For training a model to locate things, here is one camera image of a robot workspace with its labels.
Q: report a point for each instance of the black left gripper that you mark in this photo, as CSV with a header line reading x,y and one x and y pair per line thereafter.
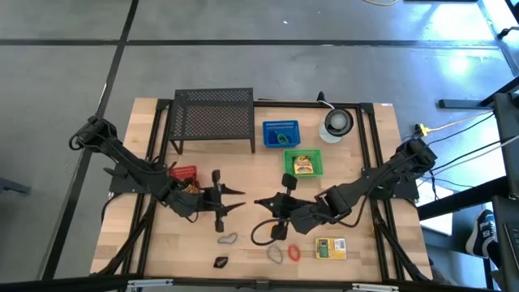
x,y
215,200

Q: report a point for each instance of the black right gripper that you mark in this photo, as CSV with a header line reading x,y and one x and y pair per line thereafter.
x,y
300,215

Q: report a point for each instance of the tan thin rubber band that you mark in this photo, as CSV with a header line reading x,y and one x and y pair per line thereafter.
x,y
191,189

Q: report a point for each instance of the yellow green crayon box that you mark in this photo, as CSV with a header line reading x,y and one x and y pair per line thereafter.
x,y
303,165

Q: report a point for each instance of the black wide rubber band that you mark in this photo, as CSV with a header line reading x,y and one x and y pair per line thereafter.
x,y
218,263

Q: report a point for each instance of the yellow box with green panel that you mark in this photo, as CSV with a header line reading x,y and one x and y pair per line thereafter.
x,y
330,248

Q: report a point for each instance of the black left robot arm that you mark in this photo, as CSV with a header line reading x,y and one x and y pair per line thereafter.
x,y
129,162

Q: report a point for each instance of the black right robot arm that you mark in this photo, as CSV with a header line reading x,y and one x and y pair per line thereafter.
x,y
373,182

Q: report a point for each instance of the green plastic basket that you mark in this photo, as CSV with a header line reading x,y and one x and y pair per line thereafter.
x,y
290,170

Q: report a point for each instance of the red plastic basket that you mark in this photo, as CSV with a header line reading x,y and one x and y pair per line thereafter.
x,y
184,172

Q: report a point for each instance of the blue plastic basket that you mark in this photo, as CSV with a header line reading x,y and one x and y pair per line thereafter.
x,y
265,134

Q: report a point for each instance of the black perforated metal stand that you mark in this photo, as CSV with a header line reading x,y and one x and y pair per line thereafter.
x,y
211,113

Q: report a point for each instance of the white cylinder with black rim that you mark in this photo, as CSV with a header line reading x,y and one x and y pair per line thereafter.
x,y
338,119

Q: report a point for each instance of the yellow power plug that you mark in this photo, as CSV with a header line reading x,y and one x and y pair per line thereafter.
x,y
423,130

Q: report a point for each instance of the black rig crossbar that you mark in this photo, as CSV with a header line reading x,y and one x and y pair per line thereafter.
x,y
81,284

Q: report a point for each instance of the person's shoe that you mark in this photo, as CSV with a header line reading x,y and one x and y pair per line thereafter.
x,y
481,233

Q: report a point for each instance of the grey chair base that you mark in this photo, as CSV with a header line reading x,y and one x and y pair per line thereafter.
x,y
12,186

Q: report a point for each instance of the black chair caster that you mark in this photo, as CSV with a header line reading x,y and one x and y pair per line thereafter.
x,y
509,32

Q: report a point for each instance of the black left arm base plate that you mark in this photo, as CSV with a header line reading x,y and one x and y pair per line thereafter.
x,y
121,184

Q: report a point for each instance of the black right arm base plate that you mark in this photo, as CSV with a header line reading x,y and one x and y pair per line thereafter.
x,y
407,192

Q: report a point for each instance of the black desk frame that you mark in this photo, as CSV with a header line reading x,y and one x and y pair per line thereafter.
x,y
507,121

